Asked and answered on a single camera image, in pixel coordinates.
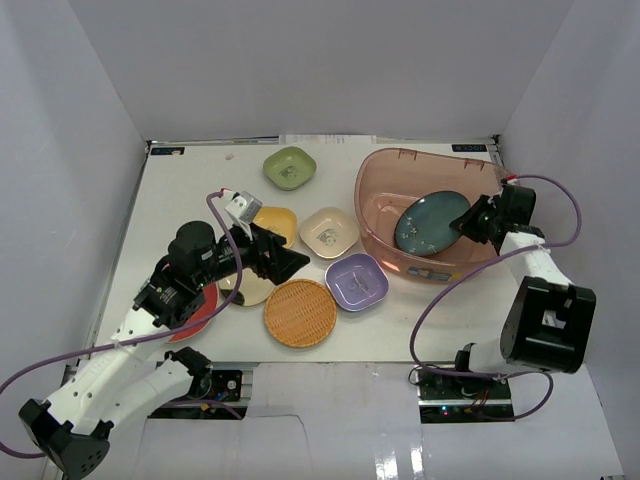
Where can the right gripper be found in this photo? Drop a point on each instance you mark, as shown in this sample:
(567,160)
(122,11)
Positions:
(465,224)

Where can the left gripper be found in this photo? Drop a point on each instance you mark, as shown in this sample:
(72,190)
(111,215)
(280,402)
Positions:
(265,251)

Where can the teal round ceramic plate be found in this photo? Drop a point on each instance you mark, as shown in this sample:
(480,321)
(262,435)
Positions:
(424,228)

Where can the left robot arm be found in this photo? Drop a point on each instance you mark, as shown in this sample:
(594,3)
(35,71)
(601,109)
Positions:
(74,425)

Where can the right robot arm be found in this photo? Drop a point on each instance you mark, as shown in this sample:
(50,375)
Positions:
(548,325)

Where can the pink translucent plastic bin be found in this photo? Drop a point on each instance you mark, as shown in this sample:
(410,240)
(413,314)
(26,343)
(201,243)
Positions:
(390,180)

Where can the yellow square panda dish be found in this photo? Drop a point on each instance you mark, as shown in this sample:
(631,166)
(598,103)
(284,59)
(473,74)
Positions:
(279,220)

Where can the cream round floral plate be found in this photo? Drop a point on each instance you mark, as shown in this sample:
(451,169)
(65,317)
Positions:
(252,291)

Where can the cream square panda dish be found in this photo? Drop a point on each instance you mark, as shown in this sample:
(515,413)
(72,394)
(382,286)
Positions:
(329,232)

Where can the woven bamboo round tray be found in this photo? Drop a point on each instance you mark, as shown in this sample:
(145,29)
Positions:
(300,313)

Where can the red floral round plate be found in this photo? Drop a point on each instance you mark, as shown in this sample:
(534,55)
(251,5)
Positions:
(201,317)

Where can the green square panda dish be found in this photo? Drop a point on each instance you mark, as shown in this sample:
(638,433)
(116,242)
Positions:
(289,168)

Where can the purple square panda dish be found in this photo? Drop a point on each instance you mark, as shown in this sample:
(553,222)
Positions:
(356,282)

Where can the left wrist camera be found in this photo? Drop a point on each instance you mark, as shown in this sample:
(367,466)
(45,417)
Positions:
(242,208)

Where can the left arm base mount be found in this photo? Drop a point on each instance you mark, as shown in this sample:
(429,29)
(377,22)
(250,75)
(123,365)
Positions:
(220,396)

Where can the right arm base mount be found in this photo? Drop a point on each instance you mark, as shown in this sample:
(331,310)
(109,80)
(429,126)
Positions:
(455,400)

